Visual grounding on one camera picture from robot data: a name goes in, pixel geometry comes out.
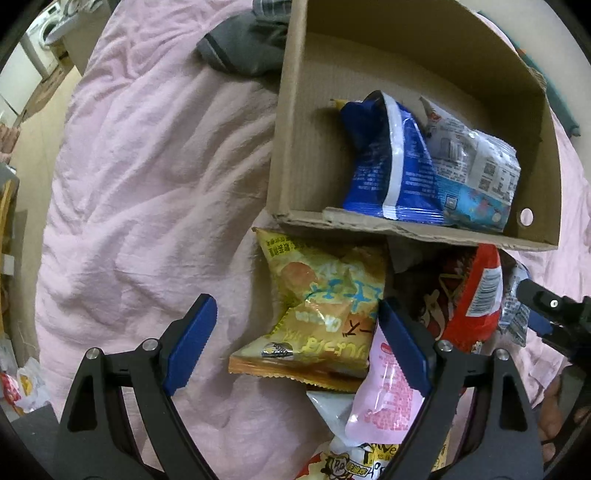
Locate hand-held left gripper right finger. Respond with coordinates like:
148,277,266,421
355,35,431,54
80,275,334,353
378,296,543,480

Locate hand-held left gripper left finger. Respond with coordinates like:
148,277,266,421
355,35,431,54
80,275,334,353
53,293,220,480

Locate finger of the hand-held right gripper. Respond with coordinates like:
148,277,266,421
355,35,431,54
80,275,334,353
516,277,591,365

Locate small silver snack packet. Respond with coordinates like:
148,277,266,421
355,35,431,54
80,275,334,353
498,261,532,348

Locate pink snack packet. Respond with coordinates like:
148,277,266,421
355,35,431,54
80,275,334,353
344,323,428,446

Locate red cartoon snack bag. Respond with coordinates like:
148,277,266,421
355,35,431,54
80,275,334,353
413,244,504,354

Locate yellow orange-edged snack bag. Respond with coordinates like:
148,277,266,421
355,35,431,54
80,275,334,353
228,300,384,393

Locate white red snack bag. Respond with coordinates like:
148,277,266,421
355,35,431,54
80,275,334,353
295,390,451,480

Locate blue white snack bag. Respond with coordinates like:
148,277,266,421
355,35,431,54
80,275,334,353
339,90,446,227

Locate cardboard box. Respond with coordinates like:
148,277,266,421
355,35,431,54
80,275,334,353
265,0,561,252

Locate person's leg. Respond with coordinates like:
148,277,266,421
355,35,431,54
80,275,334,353
538,369,591,462

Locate silver light blue snack bag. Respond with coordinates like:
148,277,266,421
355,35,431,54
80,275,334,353
418,95,522,232

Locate pink blanket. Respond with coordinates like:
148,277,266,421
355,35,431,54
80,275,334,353
34,0,591,480

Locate white plastic bag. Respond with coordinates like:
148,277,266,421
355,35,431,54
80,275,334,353
0,355,47,414

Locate grey cloth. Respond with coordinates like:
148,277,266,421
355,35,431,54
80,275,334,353
196,11,289,79

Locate plaid cloth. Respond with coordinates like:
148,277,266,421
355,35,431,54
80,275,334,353
252,0,293,19

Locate white washing machine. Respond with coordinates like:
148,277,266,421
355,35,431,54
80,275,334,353
25,0,79,49

